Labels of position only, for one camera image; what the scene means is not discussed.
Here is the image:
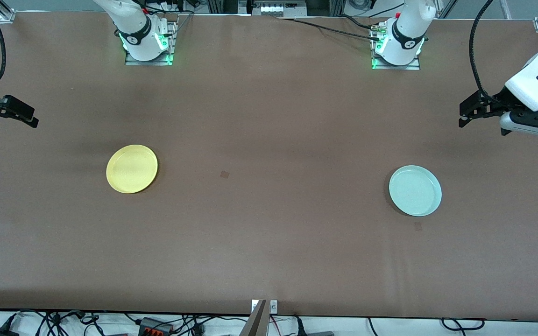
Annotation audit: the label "pale green round plate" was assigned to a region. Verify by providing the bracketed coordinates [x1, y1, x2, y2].
[389, 165, 443, 217]

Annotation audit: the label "black looped floor cable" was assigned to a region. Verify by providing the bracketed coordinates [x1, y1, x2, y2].
[440, 318, 486, 331]

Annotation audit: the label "grey slanted post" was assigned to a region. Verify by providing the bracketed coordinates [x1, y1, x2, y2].
[240, 300, 268, 336]

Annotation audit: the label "yellow round plate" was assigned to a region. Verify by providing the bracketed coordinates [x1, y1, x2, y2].
[106, 144, 159, 194]

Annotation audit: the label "black cable across table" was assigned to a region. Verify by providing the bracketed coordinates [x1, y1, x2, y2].
[280, 16, 382, 41]

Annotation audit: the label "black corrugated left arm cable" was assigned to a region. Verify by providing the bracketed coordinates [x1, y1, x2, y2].
[468, 0, 499, 101]

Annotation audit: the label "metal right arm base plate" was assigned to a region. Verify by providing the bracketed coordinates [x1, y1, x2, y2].
[125, 19, 177, 66]

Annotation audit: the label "small white metal bracket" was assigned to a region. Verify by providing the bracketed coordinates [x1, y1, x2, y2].
[252, 300, 278, 314]

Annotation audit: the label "black power strip orange switches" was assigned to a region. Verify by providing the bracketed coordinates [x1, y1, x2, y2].
[139, 317, 173, 336]

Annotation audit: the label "black power adaptor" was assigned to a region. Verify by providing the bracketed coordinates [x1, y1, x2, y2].
[296, 317, 335, 336]

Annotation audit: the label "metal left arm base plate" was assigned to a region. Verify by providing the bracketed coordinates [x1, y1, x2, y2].
[372, 21, 421, 71]

